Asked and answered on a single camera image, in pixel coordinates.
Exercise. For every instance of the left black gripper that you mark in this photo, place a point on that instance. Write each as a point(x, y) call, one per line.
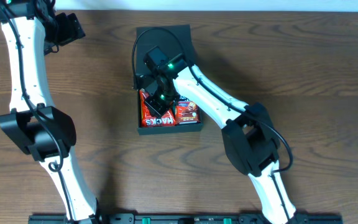
point(71, 25)

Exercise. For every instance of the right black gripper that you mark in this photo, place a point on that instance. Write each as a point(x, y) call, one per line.
point(157, 104)

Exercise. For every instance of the red Hello Panda box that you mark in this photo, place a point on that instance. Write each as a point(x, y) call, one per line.
point(186, 111)

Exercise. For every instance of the black gift box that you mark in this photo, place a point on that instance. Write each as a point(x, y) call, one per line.
point(171, 45)

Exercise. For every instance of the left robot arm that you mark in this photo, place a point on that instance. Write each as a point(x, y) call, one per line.
point(33, 30)

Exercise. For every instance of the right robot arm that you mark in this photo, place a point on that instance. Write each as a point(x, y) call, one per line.
point(251, 142)

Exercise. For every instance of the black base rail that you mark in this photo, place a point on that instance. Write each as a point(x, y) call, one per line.
point(247, 218)

